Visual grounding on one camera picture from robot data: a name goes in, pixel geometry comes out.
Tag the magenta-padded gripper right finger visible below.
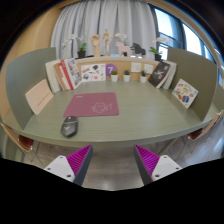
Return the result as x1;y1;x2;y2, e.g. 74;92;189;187
133;144;183;186

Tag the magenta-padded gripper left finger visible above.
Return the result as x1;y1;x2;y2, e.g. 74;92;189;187
43;144;94;187

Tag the dark grey computer mouse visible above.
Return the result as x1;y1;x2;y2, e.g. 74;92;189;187
60;115;79;138

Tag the dusty pink mouse pad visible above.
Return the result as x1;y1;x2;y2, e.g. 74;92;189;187
63;92;120;118

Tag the peach coloured book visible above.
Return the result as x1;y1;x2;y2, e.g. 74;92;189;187
24;78;55;116

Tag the colourful sticker card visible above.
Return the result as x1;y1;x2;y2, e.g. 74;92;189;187
171;78;199;110

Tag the brown cover book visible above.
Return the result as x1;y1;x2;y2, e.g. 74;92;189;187
53;61;69;92

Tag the small plant in white pot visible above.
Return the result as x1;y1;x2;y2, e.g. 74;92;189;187
110;69;119;83
139;69;148;84
122;69;132;83

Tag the white books stack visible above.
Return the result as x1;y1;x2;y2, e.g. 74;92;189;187
44;59;63;94

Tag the black cover book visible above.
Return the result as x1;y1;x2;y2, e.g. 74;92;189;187
147;61;172;89

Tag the white book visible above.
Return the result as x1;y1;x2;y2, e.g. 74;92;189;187
162;60;178;90

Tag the red-spined photo magazine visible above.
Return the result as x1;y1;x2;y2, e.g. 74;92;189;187
59;57;83;91

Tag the white illustrated sticker sheet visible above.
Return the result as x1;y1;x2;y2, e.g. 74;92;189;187
80;63;107;83

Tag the green desk partition panel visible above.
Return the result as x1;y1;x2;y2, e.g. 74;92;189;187
4;47;58;131
166;47;219;123

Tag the purple round number sign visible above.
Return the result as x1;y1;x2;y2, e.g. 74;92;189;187
105;63;118;81

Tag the white orchid in black pot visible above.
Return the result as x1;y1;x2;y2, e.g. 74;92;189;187
148;35;171;62
61;33;88;60

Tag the black wooden horse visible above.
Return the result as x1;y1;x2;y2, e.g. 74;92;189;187
130;42;147;57

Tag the pink wooden horse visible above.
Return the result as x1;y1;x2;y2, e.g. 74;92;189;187
114;41;132;58

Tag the window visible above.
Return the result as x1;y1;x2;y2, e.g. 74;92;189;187
151;6;224;88

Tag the wooden hand model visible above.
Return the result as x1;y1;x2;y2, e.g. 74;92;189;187
89;33;102;58

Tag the white orchid plant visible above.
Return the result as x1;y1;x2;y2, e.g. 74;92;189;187
114;32;130;43

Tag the grey curtain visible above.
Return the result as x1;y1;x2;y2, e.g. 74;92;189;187
50;0;158;61

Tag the white wall outlet plate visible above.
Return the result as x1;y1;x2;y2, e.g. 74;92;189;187
143;63;155;75
130;61;142;73

